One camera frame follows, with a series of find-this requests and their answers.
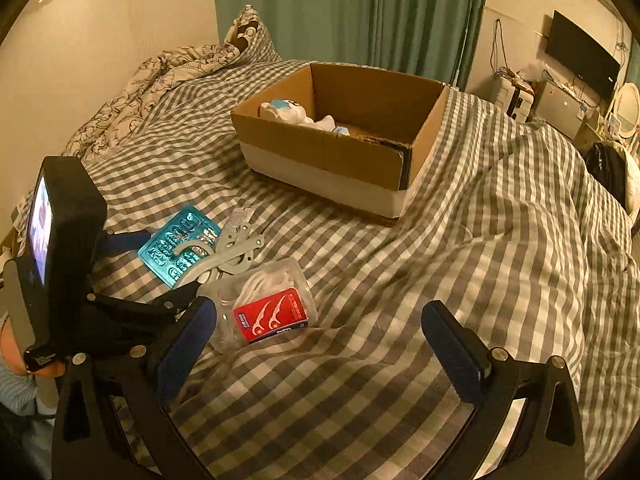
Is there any white ceramic figurine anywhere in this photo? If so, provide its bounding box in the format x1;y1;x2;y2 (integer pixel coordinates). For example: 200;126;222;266
258;99;349;136

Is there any clear floss pick box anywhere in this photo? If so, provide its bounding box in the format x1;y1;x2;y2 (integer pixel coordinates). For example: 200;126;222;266
198;257;318;354

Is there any silver mini fridge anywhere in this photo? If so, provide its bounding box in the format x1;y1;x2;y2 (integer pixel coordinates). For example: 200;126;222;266
532;80;585;140

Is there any brown cardboard box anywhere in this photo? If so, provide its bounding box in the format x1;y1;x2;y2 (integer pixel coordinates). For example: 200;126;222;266
231;63;450;220

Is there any person hand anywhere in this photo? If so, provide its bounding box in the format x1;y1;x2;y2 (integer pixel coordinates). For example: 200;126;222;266
1;318;66;378

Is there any white oval mirror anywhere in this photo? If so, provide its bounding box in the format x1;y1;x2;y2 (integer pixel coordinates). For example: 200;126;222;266
610;82;640;139

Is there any blue blister pack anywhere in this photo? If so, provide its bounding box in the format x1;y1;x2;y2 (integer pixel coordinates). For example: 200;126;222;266
137;206;221;288

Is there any black wall television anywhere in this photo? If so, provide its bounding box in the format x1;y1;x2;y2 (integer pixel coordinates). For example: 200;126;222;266
544;11;620;101

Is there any floral white blanket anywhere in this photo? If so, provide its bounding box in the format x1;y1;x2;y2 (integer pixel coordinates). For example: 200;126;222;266
62;6;262;162

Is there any grey checkered duvet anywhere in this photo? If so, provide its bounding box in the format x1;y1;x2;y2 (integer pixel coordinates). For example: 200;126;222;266
86;41;639;479

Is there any small clear plastic bag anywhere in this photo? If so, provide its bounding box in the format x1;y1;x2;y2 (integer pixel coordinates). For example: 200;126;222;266
226;207;254;231

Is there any green curtain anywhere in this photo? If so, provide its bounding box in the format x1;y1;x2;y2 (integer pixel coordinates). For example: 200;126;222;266
215;0;485;89

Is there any black bag on bed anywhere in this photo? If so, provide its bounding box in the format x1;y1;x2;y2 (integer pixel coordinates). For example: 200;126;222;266
585;142;639;221

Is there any phone mounted on gripper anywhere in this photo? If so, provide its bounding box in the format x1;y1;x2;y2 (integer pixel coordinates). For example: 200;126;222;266
16;156;107;372

